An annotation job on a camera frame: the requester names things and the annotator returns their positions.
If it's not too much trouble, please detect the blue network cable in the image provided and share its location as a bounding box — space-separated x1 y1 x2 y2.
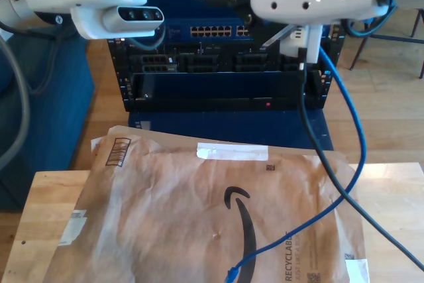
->
195 0 398 283

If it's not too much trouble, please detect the black rack server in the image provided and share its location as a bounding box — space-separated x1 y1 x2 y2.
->
125 41 319 74

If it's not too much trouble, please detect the black metal chair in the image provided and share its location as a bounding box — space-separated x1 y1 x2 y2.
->
344 7 424 80

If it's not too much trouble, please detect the dark blue rack base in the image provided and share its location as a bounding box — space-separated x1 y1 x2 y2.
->
128 109 335 152

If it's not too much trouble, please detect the blue sofa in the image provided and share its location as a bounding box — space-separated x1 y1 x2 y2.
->
0 27 96 213

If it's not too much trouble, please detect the brown paper mailer with logo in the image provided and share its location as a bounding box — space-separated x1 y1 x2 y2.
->
42 133 371 283

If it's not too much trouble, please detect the blue network switch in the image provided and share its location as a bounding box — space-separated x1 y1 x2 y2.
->
145 0 332 44

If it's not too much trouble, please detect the black camera cable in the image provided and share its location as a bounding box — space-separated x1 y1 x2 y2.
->
297 47 424 272

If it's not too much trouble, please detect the thin dark camera cable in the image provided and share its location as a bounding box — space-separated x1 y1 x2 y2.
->
127 23 167 52

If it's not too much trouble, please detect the black server rack frame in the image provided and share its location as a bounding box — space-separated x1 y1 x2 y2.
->
107 24 345 113

